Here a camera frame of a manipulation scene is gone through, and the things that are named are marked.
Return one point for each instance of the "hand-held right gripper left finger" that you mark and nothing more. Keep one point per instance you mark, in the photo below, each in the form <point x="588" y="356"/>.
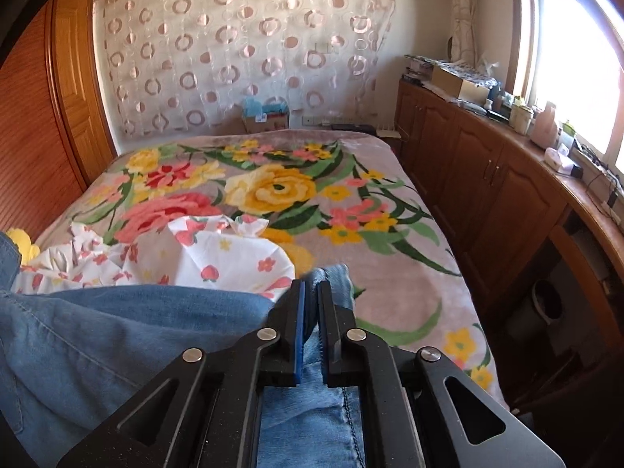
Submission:
<point x="298" y="331"/>

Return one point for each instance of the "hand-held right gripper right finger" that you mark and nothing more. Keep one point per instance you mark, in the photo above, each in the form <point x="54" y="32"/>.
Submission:
<point x="330" y="341"/>

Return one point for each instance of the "blue denim pants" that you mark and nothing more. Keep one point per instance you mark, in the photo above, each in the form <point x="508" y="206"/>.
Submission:
<point x="122" y="341"/>

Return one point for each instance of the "white strawberry print sheet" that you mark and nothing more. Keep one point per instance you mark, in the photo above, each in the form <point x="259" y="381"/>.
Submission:
<point x="229" y="258"/>

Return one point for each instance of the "floral plush blanket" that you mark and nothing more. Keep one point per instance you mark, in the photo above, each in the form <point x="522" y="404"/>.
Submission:
<point x="390" y="253"/>

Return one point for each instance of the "flat black device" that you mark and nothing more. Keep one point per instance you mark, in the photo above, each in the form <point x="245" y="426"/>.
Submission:
<point x="352" y="127"/>

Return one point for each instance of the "cardboard box with blue packets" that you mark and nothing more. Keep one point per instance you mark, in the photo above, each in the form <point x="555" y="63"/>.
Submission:
<point x="265" y="119"/>

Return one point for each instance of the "white round pot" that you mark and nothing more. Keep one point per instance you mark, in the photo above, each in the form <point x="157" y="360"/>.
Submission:
<point x="546" y="300"/>

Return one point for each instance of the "long wooden cabinet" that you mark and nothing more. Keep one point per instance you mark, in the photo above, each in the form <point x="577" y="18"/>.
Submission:
<point x="477" y="175"/>

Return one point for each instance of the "plain cardboard box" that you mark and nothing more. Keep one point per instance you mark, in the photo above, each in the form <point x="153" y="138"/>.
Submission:
<point x="458" y="85"/>

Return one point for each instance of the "yellow plush toy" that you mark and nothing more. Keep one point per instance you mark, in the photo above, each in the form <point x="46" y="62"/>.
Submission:
<point x="24" y="243"/>

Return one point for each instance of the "white jar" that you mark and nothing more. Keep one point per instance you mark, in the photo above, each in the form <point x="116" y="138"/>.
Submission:
<point x="520" y="121"/>

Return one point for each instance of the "small white box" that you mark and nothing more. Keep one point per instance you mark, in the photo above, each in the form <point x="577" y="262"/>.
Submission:
<point x="558" y="160"/>

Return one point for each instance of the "pink bottle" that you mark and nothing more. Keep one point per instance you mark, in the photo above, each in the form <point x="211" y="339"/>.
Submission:
<point x="545" y="129"/>

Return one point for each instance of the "sheer circle pattern curtain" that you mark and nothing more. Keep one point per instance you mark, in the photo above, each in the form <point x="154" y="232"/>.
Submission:
<point x="243" y="34"/>

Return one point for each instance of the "wooden louvred wardrobe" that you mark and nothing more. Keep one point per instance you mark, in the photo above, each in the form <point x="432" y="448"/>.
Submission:
<point x="39" y="131"/>

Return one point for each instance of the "wooden frame window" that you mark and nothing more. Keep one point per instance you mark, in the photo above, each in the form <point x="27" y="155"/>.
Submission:
<point x="575" y="48"/>

